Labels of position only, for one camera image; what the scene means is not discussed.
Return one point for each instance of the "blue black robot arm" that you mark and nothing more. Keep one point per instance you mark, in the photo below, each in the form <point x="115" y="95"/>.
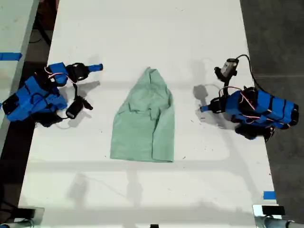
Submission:
<point x="263" y="109"/>
<point x="28" y="97"/>

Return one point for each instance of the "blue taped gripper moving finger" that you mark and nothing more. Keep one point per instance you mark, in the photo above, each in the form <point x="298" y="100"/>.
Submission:
<point x="206" y="110"/>
<point x="95" y="69"/>

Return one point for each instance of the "small black clamp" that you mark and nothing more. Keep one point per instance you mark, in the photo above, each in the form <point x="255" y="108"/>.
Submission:
<point x="154" y="226"/>

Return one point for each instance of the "long blue tape strip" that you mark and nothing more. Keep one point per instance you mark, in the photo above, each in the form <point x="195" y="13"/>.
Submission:
<point x="10" y="56"/>

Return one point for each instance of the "metal table bracket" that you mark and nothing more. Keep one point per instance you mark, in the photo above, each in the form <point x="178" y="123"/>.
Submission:
<point x="257" y="211"/>
<point x="39" y="215"/>

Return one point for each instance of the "black and grey camera box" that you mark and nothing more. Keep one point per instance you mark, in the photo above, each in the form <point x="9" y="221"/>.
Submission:
<point x="229" y="67"/>

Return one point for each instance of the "small black box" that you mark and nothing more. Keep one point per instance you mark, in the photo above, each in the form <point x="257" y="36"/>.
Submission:
<point x="273" y="210"/>
<point x="26" y="212"/>

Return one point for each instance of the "short blue tape strip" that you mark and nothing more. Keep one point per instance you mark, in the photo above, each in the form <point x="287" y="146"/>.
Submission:
<point x="269" y="195"/>

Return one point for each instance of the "pale green T-shirt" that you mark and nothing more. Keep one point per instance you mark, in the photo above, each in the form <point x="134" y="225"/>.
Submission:
<point x="140" y="128"/>

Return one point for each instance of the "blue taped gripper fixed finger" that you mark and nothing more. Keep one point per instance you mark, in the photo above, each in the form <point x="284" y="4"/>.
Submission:
<point x="95" y="65"/>
<point x="206" y="107"/>

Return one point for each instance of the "white side table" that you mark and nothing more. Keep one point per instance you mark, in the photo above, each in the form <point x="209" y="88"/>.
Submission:
<point x="14" y="28"/>

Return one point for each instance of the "black camera stalk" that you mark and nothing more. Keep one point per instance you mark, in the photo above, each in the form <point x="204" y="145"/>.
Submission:
<point x="226" y="84"/>
<point x="76" y="91"/>

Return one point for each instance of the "grey metal pipe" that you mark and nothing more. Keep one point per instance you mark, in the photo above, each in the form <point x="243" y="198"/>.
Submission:
<point x="14" y="224"/>
<point x="275" y="223"/>

